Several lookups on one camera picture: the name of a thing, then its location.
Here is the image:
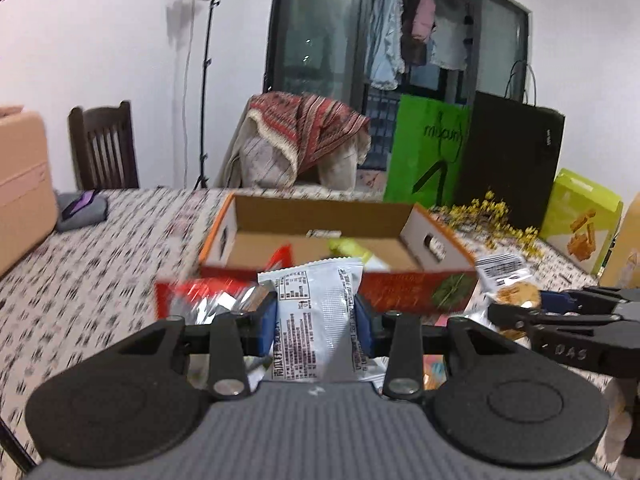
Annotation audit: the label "cracker chip snack bag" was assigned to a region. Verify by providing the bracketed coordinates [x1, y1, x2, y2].
[488, 281, 541, 340]

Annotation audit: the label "pink snack packet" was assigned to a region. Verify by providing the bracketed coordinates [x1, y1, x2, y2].
[423, 356, 447, 390]

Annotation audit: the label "red foil snack bag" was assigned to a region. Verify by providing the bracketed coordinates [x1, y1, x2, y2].
[154, 274, 278, 326]

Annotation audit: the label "white silver snack packet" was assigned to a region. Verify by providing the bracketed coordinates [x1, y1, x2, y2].
[258, 258, 363, 382]

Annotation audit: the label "green snack bar packet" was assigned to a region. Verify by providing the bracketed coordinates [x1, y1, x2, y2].
[329, 237, 390, 272]

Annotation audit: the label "gloved right hand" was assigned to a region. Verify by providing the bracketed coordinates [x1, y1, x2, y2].
[593, 378, 639, 479]

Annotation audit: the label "yellow green snack box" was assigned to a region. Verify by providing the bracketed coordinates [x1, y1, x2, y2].
[539, 169, 624, 275]

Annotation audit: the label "yellow flower branch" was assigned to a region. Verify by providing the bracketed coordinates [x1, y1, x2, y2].
[433, 191, 544, 260]

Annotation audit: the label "orange cardboard pumpkin box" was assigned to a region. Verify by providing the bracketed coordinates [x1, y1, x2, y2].
[198, 193, 477, 315]

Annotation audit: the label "calligraphy print tablecloth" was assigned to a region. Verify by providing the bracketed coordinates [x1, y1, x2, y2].
[1, 190, 606, 479]

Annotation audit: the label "black paper bag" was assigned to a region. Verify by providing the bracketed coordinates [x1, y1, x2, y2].
[454, 91, 565, 230]

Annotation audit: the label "green mucun paper bag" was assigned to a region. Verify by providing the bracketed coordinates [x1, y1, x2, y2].
[384, 94, 470, 208]

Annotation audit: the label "grey purple pouch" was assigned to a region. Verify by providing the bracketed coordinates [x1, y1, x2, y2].
[55, 190, 108, 233]

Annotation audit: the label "cloth covered armchair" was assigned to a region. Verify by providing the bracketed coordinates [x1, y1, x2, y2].
[216, 91, 371, 191]

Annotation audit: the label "dark wooden chair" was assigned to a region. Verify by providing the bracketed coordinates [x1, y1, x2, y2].
[68, 101, 139, 191]

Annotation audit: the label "pink hard suitcase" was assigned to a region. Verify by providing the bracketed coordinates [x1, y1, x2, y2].
[0, 112, 58, 273]

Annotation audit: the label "hanging clothes on balcony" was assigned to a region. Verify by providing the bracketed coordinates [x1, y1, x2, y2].
[364, 0, 474, 91]

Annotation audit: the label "studio lamp on stand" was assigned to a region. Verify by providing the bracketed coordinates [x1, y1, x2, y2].
[180, 0, 220, 191]

